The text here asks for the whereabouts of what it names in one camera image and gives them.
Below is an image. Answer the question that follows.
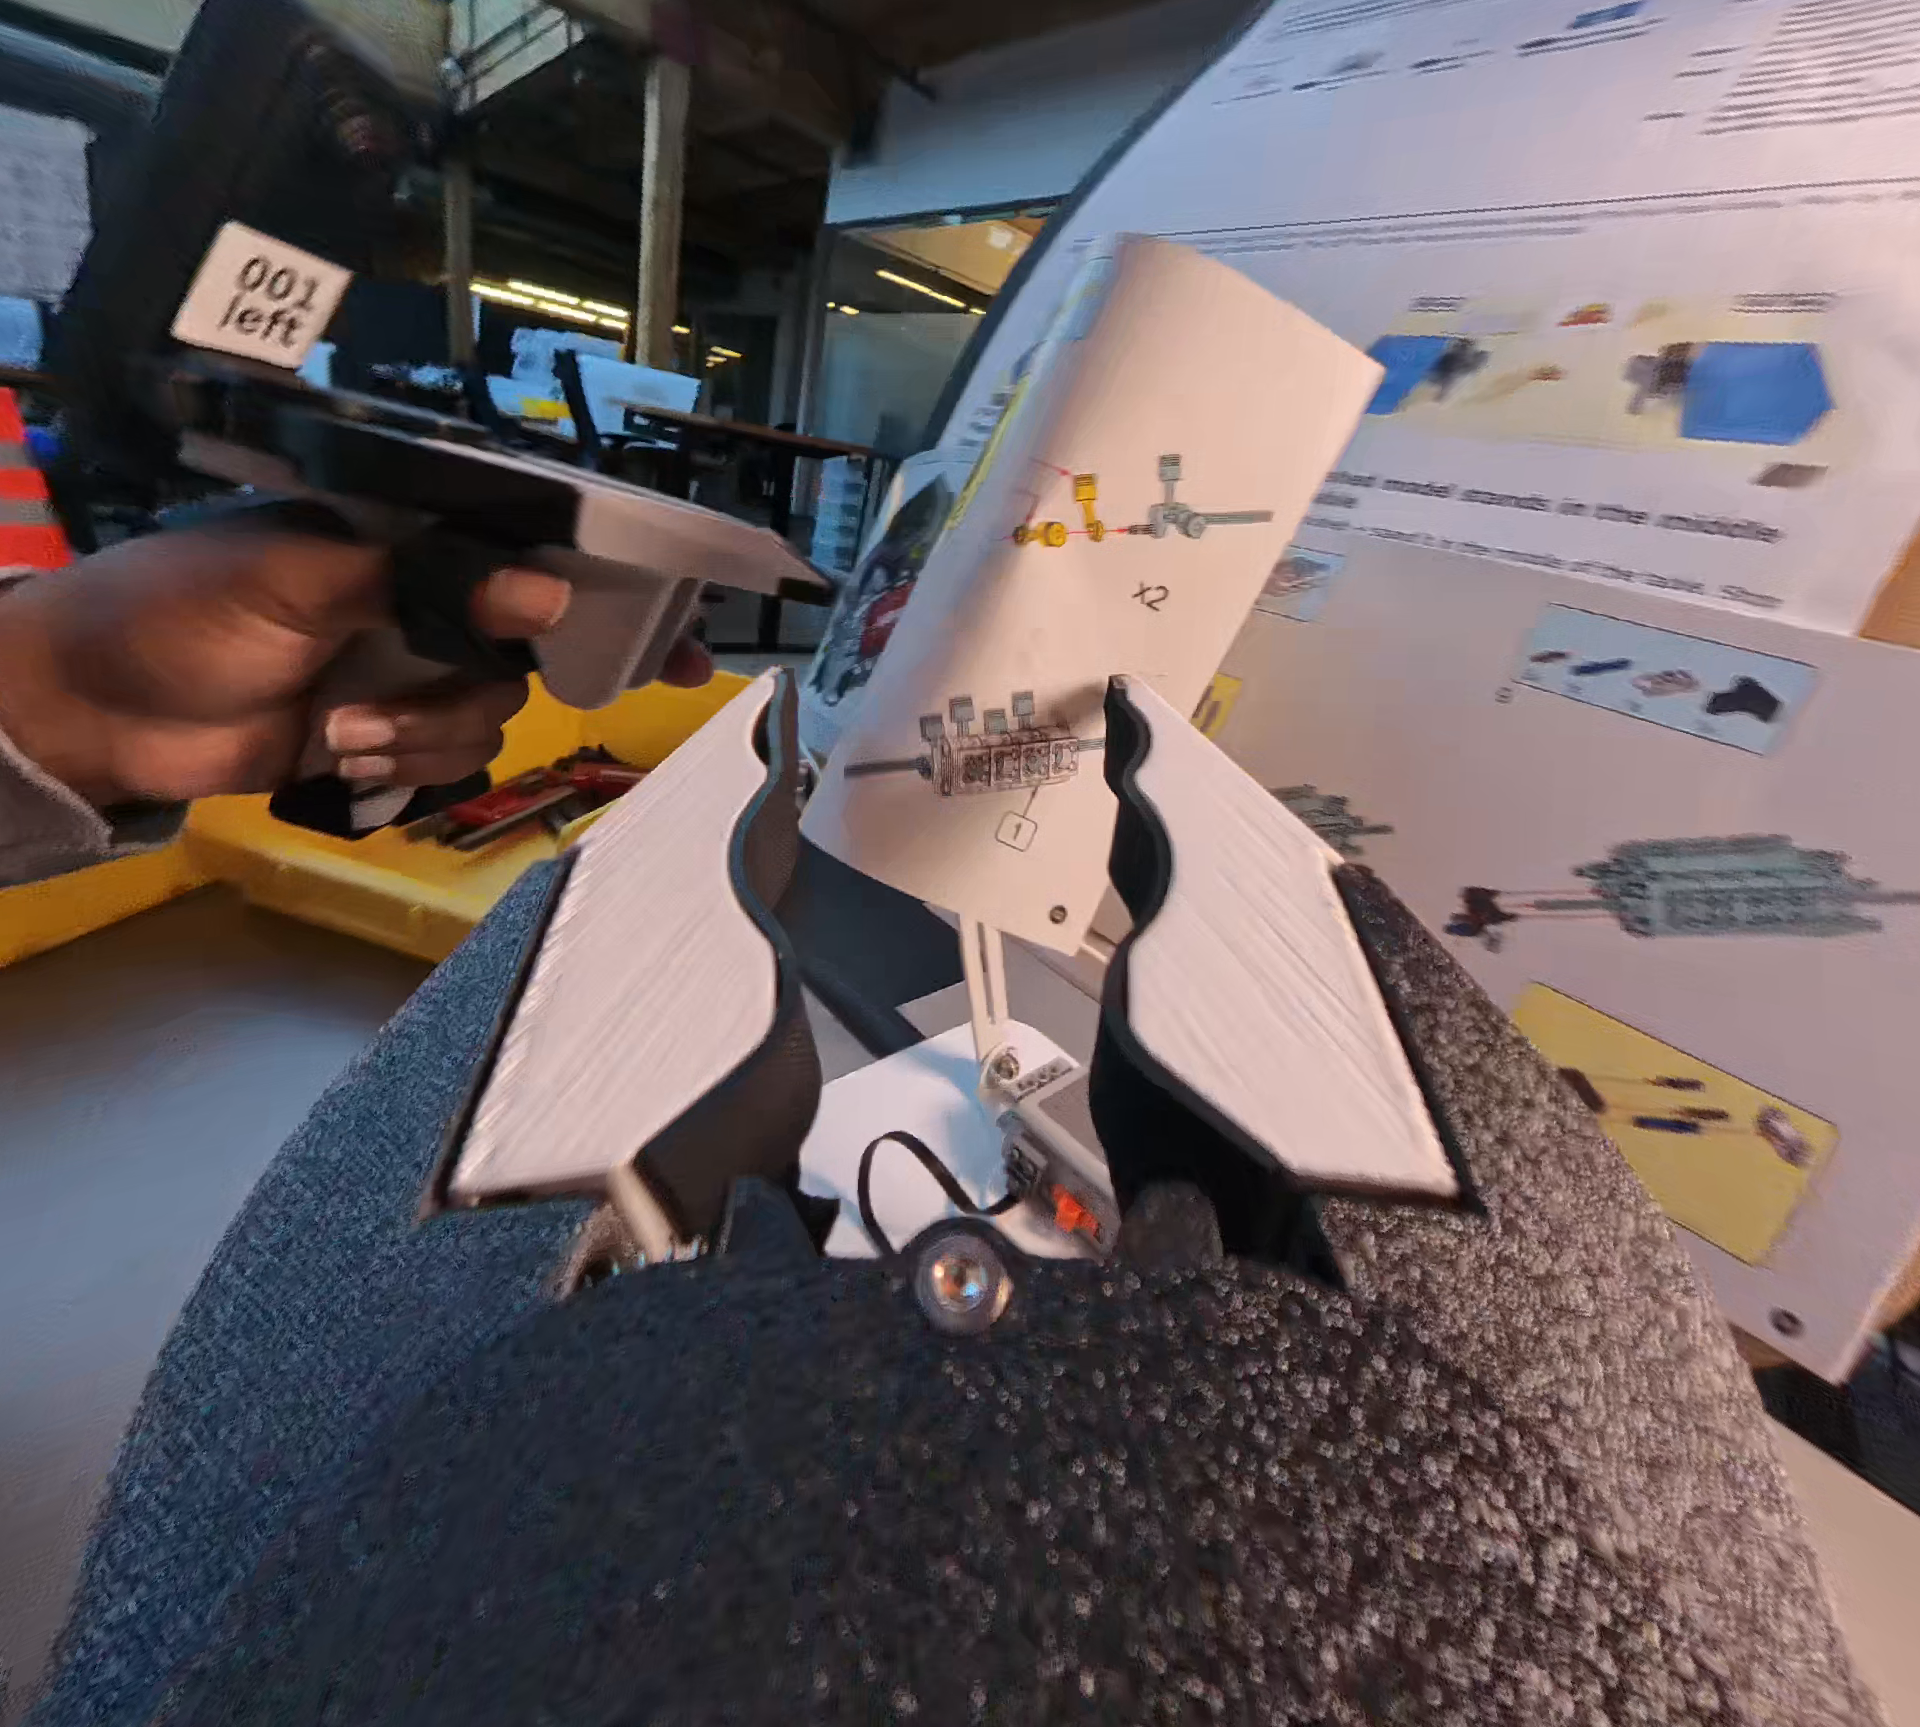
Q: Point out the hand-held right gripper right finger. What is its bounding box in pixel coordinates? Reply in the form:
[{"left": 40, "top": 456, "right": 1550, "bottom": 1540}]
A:
[{"left": 1086, "top": 673, "right": 1465, "bottom": 1289}]

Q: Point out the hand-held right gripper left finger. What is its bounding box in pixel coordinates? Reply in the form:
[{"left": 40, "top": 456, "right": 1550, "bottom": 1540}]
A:
[{"left": 443, "top": 666, "right": 824, "bottom": 1259}]

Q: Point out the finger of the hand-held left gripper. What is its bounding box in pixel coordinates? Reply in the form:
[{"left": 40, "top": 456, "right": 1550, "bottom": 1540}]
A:
[{"left": 562, "top": 487, "right": 838, "bottom": 602}]

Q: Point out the instruction booklet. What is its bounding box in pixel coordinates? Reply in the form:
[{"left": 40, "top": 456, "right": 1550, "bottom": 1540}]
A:
[{"left": 801, "top": 233, "right": 1920, "bottom": 1384}]

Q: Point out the person's left forearm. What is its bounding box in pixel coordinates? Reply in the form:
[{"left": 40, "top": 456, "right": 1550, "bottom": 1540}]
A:
[{"left": 0, "top": 717, "right": 188, "bottom": 892}]

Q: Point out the printed task sheet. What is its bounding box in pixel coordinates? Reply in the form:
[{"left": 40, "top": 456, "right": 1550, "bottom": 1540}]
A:
[{"left": 931, "top": 0, "right": 1920, "bottom": 634}]

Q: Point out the person's left hand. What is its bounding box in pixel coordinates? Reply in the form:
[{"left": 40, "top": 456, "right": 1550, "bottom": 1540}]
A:
[{"left": 0, "top": 513, "right": 716, "bottom": 809}]

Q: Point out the wooden top background table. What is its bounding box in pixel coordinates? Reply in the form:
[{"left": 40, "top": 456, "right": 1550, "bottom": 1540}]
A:
[{"left": 620, "top": 396, "right": 890, "bottom": 652}]

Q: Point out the black office chair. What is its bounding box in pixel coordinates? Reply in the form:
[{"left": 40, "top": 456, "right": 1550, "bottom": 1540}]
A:
[{"left": 551, "top": 345, "right": 635, "bottom": 480}]

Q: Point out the pile of red black beams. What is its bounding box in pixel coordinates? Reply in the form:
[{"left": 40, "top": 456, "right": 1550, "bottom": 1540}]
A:
[{"left": 401, "top": 743, "right": 651, "bottom": 856}]

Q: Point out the grey battery box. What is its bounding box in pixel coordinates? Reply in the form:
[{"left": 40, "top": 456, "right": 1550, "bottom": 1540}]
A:
[{"left": 997, "top": 1066, "right": 1122, "bottom": 1254}]

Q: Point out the yellow plastic bin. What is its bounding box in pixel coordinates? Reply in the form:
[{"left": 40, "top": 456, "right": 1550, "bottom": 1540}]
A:
[{"left": 0, "top": 669, "right": 752, "bottom": 970}]

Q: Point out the orange traffic cone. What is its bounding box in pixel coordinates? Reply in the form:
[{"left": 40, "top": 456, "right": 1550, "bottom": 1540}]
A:
[{"left": 0, "top": 385, "right": 73, "bottom": 578}]

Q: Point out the black cable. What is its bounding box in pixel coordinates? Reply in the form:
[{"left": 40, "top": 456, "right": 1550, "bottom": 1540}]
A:
[{"left": 857, "top": 1130, "right": 1025, "bottom": 1259}]

